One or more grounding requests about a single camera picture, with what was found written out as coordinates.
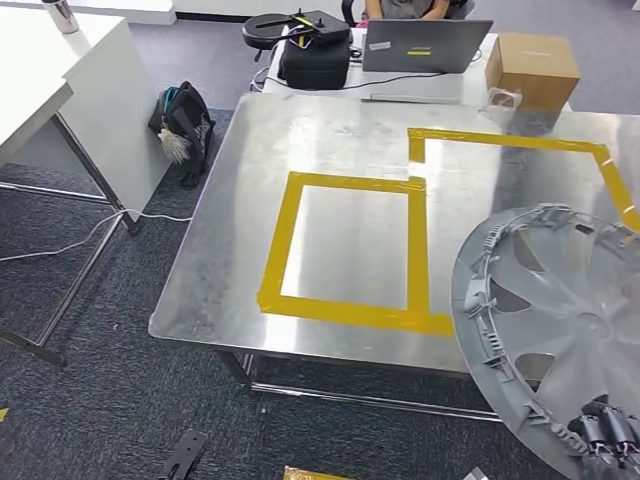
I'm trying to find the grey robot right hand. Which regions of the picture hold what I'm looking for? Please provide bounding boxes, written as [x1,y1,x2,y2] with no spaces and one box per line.
[567,395,640,480]

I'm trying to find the grey plastic wheel hubcap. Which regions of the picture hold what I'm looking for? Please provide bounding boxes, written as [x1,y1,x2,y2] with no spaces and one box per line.
[451,203,640,480]

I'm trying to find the steel workbench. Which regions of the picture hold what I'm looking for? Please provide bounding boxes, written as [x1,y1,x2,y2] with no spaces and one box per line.
[148,91,640,425]

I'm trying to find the large yellow tape outline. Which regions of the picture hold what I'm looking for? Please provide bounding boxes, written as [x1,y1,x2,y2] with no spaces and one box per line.
[407,127,640,234]

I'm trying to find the clear plastic packaging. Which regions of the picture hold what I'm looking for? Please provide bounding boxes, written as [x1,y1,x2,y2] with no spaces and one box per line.
[481,86,524,134]

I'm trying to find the brown cardboard box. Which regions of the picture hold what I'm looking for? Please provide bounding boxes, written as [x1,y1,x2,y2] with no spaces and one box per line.
[485,31,581,113]

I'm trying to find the yellow floor tape square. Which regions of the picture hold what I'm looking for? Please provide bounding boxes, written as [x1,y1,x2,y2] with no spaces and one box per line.
[285,465,353,480]

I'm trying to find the white office desk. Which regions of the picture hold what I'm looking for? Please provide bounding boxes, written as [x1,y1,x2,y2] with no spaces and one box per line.
[260,26,574,113]

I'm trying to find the grey laptop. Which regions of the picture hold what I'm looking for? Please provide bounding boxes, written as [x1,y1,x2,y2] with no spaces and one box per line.
[361,18,494,74]

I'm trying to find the small yellow tape square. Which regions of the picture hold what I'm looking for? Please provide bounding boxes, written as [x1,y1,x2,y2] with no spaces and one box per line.
[256,170,455,339]

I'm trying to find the black carry case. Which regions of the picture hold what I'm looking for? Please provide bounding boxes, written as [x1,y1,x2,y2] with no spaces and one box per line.
[277,36,352,91]

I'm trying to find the black round stand base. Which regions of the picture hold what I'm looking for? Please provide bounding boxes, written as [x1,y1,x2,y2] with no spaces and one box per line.
[242,9,353,52]

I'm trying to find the black backpack with fur pompom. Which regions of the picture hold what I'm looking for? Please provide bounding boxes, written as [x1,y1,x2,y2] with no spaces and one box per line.
[147,80,217,190]

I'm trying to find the white desk with metal legs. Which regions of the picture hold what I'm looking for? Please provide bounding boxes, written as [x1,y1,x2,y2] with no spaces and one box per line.
[0,5,174,369]

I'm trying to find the steel tumbler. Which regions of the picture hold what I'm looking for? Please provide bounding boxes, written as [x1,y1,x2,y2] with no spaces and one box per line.
[41,0,80,36]

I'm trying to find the white power cable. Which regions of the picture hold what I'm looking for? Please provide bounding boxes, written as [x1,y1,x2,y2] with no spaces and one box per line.
[0,207,193,264]

